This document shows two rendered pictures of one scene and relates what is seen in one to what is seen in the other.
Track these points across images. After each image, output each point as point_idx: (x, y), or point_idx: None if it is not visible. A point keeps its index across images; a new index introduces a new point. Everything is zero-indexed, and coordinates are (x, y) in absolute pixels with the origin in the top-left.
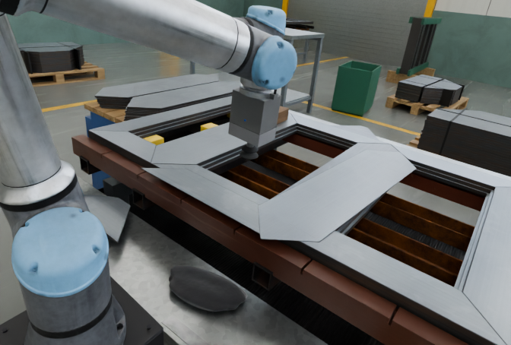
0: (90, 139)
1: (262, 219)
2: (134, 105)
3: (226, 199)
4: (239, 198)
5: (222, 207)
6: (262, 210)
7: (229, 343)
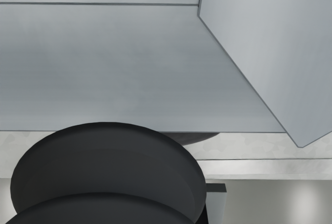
0: None
1: (260, 74)
2: None
3: (80, 67)
4: (108, 27)
5: (110, 110)
6: (230, 28)
7: (258, 144)
